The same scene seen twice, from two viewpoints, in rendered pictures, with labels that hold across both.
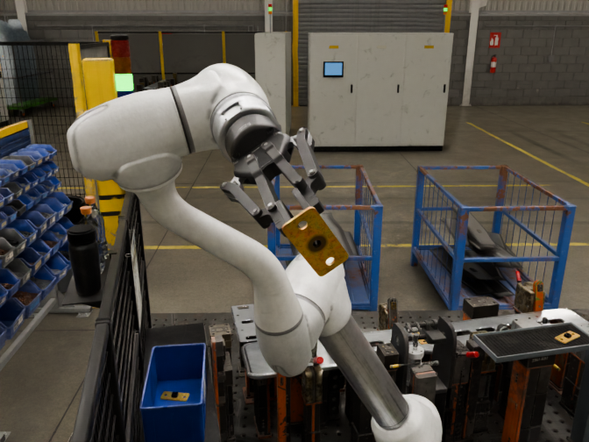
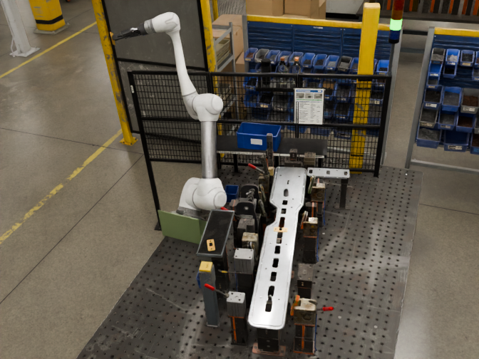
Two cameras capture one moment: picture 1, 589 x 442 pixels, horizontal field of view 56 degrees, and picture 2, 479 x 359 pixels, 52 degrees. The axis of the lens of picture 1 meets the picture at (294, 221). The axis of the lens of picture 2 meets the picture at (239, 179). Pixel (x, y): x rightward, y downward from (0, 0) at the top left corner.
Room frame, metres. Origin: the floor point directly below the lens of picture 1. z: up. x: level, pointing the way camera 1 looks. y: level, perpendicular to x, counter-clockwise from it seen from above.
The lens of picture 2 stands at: (2.53, -2.54, 3.00)
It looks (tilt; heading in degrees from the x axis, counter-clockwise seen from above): 36 degrees down; 115
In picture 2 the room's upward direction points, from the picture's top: 4 degrees counter-clockwise
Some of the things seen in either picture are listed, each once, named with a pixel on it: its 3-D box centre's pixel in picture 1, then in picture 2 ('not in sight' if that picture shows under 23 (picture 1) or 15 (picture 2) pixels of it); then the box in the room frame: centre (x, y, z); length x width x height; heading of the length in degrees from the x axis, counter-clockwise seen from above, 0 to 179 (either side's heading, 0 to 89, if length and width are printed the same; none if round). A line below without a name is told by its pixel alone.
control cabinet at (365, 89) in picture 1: (377, 80); not in sight; (9.89, -1.45, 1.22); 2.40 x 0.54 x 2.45; 92
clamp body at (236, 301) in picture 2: (581, 370); (237, 319); (1.78, -1.09, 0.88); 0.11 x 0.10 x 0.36; 13
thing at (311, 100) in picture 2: (134, 281); (308, 105); (1.68, 0.54, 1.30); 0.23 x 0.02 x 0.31; 13
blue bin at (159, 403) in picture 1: (177, 391); (259, 136); (1.36, 0.35, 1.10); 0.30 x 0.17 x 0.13; 7
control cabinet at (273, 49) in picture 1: (274, 75); not in sight; (10.77, 0.38, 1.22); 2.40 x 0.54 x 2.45; 178
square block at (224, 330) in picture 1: (221, 371); (308, 175); (1.77, 0.27, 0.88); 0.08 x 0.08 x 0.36; 13
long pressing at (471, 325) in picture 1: (424, 337); (281, 232); (1.82, -0.49, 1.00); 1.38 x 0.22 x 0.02; 103
